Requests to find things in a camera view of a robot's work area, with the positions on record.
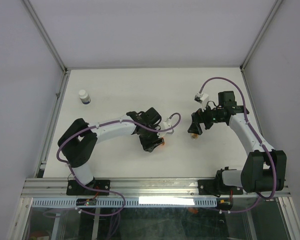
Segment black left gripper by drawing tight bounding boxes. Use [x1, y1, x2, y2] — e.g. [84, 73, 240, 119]
[139, 124, 164, 152]

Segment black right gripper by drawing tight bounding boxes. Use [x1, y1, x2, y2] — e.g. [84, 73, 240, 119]
[187, 101, 225, 135]

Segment clear bottle orange pills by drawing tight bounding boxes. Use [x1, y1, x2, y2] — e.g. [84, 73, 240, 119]
[190, 133, 199, 140]

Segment orange pill organizer box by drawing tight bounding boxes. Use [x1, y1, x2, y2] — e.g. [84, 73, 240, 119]
[158, 137, 165, 148]

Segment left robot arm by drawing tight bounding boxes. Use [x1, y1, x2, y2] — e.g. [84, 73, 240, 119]
[57, 107, 164, 195]

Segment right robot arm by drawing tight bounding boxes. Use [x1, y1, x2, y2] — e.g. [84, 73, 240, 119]
[187, 91, 287, 196]

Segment white cap pill bottle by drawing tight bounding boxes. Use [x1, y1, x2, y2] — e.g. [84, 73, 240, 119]
[78, 89, 91, 105]

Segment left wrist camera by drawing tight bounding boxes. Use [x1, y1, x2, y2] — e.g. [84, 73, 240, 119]
[157, 118, 174, 138]

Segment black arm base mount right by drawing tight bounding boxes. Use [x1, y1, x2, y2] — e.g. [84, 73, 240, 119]
[197, 179, 243, 198]

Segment grey slotted cable duct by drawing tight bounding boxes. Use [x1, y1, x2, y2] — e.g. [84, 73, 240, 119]
[32, 196, 217, 209]

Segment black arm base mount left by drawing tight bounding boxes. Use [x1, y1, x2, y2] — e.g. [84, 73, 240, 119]
[66, 179, 111, 196]

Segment aluminium frame rail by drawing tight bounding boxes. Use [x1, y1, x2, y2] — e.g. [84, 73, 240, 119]
[21, 176, 291, 199]

